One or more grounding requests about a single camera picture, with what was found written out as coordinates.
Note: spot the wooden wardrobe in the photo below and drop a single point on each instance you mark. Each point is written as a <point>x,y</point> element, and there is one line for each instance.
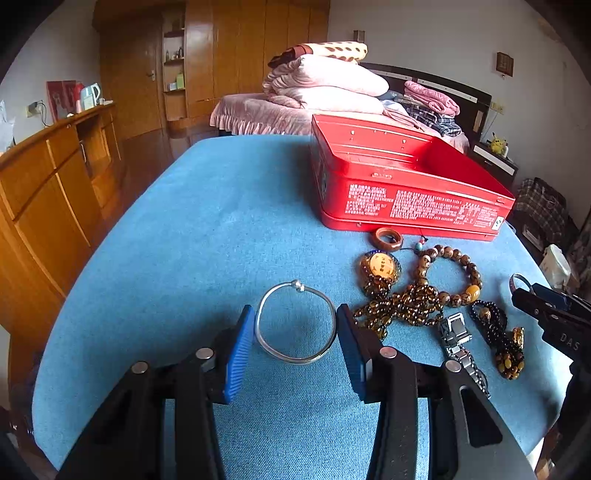
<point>244,46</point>

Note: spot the yellow plush toy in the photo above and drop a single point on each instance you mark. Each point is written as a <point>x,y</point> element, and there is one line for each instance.
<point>498,144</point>

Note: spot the grey metal loop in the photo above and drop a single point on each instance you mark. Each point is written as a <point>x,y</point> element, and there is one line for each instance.
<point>514,281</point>

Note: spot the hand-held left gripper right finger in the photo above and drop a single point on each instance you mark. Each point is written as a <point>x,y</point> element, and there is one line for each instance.
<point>353,355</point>

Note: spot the white plastic bag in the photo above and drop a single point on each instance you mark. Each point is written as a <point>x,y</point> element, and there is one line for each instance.
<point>554,265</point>

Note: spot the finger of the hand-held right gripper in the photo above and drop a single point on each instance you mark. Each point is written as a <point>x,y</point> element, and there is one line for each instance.
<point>528,302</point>
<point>551,295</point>

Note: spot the spotted cream blanket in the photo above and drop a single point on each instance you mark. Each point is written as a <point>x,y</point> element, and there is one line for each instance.
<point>337,50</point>

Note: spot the wooden sideboard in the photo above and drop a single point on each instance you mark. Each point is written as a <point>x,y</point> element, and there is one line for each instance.
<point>41,184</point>

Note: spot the white bag on sideboard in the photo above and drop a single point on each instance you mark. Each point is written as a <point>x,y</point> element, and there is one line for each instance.
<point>5,129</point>

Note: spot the small folded pink blanket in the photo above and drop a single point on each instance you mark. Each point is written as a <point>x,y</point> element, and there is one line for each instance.
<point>431,94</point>

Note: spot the brown wall ornament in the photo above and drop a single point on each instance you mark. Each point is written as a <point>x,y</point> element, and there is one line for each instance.
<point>505,63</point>

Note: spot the red tin box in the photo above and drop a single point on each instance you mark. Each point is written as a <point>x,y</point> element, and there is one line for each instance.
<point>415,152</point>

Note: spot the wooden door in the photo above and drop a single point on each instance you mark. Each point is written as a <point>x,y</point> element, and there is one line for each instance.
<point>131,87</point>

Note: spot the dark nightstand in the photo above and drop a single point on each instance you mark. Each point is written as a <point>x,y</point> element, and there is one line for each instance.
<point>496,166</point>

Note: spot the dark wooden headboard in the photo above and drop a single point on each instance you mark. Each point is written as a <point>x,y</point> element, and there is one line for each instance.
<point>461,87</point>

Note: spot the plaid folded clothes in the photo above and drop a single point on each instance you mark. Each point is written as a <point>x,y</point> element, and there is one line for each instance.
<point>438,122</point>

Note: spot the silver bangle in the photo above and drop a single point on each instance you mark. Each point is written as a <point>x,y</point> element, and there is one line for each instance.
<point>298,286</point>

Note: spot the bedside wall socket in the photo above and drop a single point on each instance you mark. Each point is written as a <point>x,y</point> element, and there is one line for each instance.
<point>497,106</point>

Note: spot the plaid bag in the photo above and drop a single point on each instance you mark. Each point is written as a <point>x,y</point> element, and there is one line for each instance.
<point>540,207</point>

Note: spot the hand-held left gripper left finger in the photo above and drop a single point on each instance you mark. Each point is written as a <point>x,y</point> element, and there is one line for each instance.
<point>238,360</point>

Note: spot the red gift box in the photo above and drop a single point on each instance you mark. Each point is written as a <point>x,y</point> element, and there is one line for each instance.
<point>60,99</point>

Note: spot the pale electric kettle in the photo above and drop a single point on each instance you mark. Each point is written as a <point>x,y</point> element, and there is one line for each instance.
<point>90,97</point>

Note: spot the pink folded quilt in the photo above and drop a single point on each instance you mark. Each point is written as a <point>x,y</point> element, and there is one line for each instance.
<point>332,74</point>
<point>341,101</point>

